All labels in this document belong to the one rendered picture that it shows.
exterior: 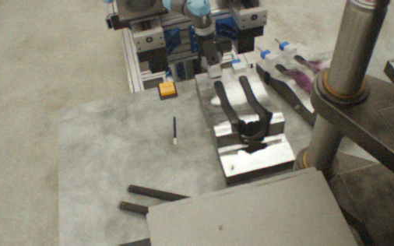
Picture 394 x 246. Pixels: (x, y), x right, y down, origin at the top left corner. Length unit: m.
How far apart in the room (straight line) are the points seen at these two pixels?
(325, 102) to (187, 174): 0.86
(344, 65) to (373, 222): 0.36
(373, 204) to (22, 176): 2.27
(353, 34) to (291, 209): 0.28
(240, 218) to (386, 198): 0.39
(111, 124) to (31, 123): 1.41
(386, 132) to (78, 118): 1.34
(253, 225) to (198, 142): 0.94
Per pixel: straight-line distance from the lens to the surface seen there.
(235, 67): 1.62
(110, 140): 1.59
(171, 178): 1.43
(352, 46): 0.61
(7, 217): 2.59
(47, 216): 2.47
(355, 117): 0.66
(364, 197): 0.87
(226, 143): 1.40
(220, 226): 0.60
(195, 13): 1.34
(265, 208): 0.61
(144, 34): 1.72
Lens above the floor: 2.02
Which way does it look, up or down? 51 degrees down
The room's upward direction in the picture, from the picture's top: 7 degrees counter-clockwise
